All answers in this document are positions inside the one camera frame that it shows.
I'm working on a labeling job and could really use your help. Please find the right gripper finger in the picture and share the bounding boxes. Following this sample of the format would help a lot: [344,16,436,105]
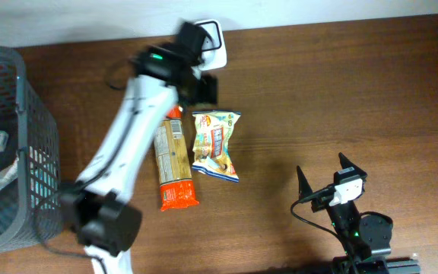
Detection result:
[338,152,367,178]
[297,166,313,202]

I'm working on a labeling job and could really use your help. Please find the yellow snack bag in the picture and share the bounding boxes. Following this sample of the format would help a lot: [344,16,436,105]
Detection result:
[192,110,241,183]

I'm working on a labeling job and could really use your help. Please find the orange noodle packet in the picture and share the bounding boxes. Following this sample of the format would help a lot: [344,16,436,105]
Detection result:
[154,106,199,212]

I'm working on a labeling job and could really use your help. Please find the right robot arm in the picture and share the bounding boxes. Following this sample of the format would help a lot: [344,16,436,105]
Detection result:
[290,152,393,263]

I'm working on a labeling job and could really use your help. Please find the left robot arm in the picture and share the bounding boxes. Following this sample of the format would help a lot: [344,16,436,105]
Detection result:
[59,19,227,273]

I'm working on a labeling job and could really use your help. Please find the white barcode scanner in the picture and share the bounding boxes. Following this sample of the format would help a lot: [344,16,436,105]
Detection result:
[194,19,227,72]

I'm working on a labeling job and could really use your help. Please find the grey plastic mesh basket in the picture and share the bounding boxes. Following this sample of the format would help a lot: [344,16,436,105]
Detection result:
[0,46,62,253]

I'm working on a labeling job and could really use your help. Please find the right camera cable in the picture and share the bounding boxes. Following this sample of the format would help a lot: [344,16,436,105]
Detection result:
[290,186,360,274]

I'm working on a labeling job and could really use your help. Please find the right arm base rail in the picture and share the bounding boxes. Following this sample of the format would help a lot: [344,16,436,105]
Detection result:
[331,257,421,274]

